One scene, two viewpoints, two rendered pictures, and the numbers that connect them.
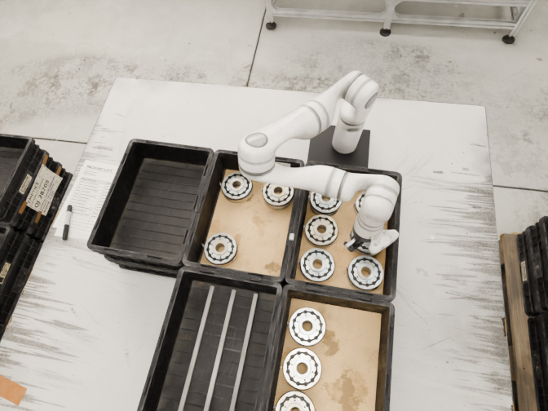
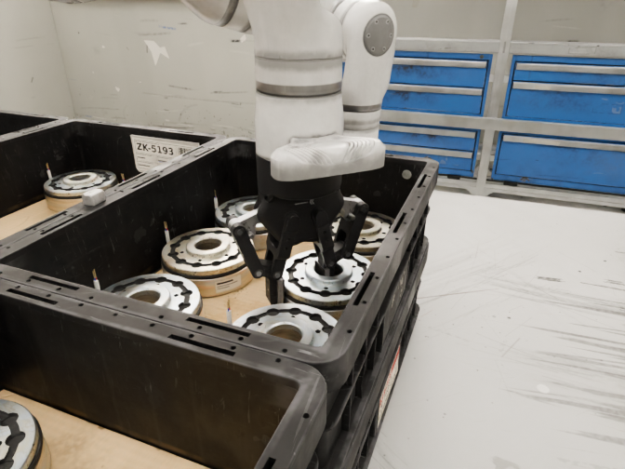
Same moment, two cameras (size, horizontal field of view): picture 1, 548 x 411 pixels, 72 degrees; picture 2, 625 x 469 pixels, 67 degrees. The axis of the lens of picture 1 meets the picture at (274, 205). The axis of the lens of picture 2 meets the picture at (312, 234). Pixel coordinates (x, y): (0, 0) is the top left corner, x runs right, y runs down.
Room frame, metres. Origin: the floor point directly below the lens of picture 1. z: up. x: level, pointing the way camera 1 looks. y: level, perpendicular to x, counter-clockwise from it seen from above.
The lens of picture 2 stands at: (-0.05, -0.28, 1.11)
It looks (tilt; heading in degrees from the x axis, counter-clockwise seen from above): 27 degrees down; 3
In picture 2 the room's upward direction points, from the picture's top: straight up
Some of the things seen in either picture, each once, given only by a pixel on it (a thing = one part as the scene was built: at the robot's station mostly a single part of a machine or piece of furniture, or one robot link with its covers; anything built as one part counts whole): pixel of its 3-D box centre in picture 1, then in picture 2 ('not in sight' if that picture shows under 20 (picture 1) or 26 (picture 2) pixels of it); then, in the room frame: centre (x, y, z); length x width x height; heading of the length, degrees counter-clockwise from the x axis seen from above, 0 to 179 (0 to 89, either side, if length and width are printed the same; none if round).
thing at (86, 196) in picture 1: (93, 198); not in sight; (0.73, 0.68, 0.70); 0.33 x 0.23 x 0.01; 163
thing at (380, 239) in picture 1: (374, 227); (307, 119); (0.34, -0.25, 1.02); 0.11 x 0.09 x 0.06; 27
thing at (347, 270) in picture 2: not in sight; (328, 271); (0.37, -0.27, 0.86); 0.05 x 0.05 x 0.01
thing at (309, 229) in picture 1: (321, 229); (208, 249); (0.41, -0.13, 0.86); 0.10 x 0.10 x 0.01
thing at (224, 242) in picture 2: (321, 229); (207, 246); (0.41, -0.13, 0.86); 0.05 x 0.05 x 0.01
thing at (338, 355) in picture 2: (346, 226); (261, 210); (0.39, -0.20, 0.92); 0.40 x 0.30 x 0.02; 162
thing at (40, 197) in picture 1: (43, 189); not in sight; (1.00, 1.10, 0.41); 0.31 x 0.02 x 0.16; 163
